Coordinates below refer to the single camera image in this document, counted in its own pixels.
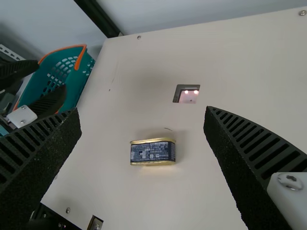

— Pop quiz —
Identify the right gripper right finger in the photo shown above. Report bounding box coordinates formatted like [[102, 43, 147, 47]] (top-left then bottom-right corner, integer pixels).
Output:
[[203, 105, 307, 230]]

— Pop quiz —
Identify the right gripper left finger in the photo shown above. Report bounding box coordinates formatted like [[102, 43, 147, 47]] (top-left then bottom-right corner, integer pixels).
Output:
[[0, 107, 82, 230]]

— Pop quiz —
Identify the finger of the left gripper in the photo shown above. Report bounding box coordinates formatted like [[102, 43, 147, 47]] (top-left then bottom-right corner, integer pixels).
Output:
[[0, 59, 39, 90], [6, 83, 68, 129]]

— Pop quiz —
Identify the gold rectangular tin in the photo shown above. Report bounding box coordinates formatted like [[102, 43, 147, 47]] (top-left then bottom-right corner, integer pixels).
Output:
[[130, 137, 177, 166]]

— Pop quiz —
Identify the teal shopping basket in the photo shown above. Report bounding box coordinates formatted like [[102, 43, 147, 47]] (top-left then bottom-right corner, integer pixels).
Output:
[[13, 44, 96, 115]]

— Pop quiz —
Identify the small square scanner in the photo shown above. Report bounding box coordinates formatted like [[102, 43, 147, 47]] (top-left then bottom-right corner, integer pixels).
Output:
[[172, 84, 201, 104]]

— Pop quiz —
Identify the black post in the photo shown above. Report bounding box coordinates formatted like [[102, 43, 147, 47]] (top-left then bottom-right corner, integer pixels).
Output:
[[73, 0, 124, 38]]

